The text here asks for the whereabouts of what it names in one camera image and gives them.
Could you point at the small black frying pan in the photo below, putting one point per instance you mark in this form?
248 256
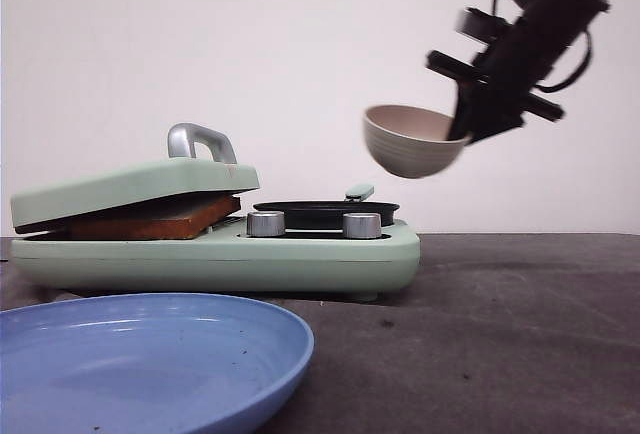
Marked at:
328 214

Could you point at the right silver control knob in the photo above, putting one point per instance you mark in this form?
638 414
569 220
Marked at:
361 226

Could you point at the mint green breakfast maker base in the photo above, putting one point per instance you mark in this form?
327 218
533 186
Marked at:
224 259

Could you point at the beige ceramic bowl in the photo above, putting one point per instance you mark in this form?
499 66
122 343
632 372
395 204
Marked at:
410 142

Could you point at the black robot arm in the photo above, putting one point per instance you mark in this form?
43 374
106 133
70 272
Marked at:
506 79

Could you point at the white bread slice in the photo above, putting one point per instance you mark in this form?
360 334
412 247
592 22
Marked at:
172 220

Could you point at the silver control knob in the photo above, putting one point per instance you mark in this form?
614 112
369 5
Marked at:
361 226
265 224

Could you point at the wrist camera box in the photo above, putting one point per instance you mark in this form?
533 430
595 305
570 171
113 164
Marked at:
481 26

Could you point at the left silver control knob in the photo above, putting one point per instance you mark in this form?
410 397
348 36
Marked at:
265 224

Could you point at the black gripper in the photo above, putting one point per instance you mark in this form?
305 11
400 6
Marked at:
494 90

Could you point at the blue plate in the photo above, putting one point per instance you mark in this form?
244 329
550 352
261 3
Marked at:
149 363

